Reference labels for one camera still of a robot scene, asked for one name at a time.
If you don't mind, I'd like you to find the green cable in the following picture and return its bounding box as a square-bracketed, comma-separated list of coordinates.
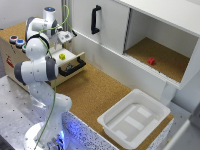
[33, 4, 71, 150]

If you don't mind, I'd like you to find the pink block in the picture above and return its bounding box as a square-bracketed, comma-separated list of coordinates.
[147, 57, 157, 66]

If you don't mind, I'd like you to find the white sliding door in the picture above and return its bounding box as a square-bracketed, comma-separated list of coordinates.
[72, 0, 131, 56]

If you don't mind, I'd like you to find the black drawer handle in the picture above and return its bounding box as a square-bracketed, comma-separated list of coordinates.
[58, 56, 87, 78]

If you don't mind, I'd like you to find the green button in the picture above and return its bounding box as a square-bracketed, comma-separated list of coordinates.
[21, 44, 28, 53]

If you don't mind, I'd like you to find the blue button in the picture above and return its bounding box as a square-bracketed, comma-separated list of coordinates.
[15, 38, 26, 48]

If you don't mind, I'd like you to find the wooden drawer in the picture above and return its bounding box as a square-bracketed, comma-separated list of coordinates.
[49, 47, 87, 90]

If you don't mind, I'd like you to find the wooden drawer box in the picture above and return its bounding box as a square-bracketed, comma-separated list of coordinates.
[0, 21, 86, 93]

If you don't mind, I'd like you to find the white cabinet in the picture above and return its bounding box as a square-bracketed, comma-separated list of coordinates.
[61, 0, 200, 108]

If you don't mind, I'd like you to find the black door handle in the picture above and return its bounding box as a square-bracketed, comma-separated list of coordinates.
[90, 4, 103, 36]

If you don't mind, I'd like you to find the red button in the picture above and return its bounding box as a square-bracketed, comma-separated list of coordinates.
[9, 34, 19, 44]

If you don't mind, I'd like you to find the white plastic box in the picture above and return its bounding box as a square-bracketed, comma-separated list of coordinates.
[96, 88, 172, 150]

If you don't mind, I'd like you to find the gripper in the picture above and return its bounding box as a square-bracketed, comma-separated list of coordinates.
[57, 29, 74, 45]

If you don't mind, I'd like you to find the yellow block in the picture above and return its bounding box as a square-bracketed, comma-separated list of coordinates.
[58, 53, 67, 61]

